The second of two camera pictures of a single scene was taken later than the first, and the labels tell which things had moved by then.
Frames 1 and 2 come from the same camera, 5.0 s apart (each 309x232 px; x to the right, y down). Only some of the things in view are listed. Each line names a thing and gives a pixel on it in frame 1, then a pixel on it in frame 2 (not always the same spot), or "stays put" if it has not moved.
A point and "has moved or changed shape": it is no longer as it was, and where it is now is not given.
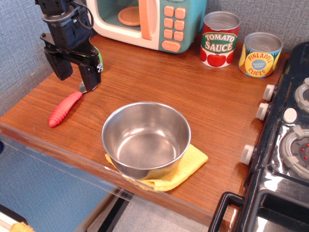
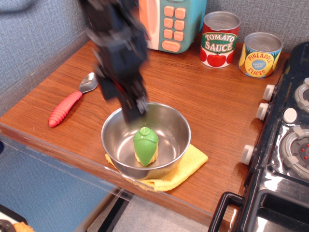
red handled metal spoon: x=66 y=105 stays put
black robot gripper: x=69 y=34 -> x=122 y=45
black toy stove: x=277 y=197 stays put
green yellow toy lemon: x=100 y=57 has moved or changed shape
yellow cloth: x=193 y=158 stays put
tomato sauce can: x=219 y=36 stays put
